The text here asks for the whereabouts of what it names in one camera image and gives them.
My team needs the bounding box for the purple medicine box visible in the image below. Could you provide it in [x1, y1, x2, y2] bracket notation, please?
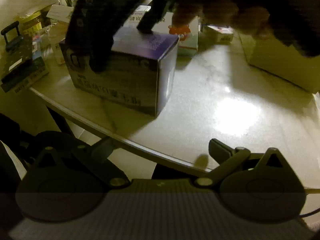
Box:
[59, 27, 179, 116]

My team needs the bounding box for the white bear cough medicine box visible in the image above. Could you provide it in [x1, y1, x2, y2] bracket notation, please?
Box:
[124, 5, 199, 56]

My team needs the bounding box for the large cardboard sorting box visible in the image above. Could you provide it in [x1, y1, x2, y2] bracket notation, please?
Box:
[239, 33, 319, 94]

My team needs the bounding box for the white medicine box green logo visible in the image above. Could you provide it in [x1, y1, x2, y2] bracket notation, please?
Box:
[47, 4, 74, 23]

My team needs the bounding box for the yellow lid glass jar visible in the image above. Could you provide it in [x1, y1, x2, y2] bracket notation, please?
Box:
[20, 11, 43, 36]

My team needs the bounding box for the black clip stand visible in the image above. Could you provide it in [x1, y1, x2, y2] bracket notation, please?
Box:
[1, 21, 23, 53]

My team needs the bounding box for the small white purple box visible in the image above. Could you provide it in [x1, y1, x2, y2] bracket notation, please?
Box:
[202, 25, 234, 44]

